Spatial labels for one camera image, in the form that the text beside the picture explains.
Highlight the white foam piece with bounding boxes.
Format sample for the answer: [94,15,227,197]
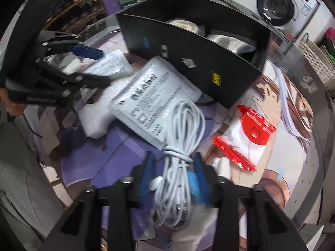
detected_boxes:
[78,84,123,140]

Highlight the white cable bundle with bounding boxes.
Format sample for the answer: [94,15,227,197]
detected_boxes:
[149,101,211,231]

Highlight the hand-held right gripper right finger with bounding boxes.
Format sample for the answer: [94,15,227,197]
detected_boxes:
[193,152,310,251]

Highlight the silver pouch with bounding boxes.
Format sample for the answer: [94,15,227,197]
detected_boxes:
[206,29,256,56]

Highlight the red and clear plastic bag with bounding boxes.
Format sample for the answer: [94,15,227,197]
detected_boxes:
[211,104,278,173]

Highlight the grey pants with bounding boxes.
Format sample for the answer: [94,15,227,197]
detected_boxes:
[0,122,64,251]

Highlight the large white printed packet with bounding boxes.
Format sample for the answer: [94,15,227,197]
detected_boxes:
[108,56,204,150]

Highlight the black cardboard box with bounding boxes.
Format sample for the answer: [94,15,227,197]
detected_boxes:
[115,0,273,109]

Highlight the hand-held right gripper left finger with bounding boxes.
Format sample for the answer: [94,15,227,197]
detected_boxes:
[39,152,155,251]

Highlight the white washing machine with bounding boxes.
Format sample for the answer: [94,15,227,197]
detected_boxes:
[256,0,322,30]

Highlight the printed desk mat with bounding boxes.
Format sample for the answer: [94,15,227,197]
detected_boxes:
[42,31,314,251]

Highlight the person's left hand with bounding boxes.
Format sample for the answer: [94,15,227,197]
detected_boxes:
[0,87,23,117]

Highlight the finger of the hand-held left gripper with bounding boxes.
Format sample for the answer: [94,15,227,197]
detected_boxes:
[7,62,111,107]
[35,31,104,60]

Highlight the woven laundry basket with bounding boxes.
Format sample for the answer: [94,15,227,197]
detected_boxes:
[298,33,335,91]

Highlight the small white printed packet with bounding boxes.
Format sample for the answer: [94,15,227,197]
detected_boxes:
[83,49,134,80]

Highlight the wooden shoe rack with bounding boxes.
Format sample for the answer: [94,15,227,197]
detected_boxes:
[40,0,106,33]

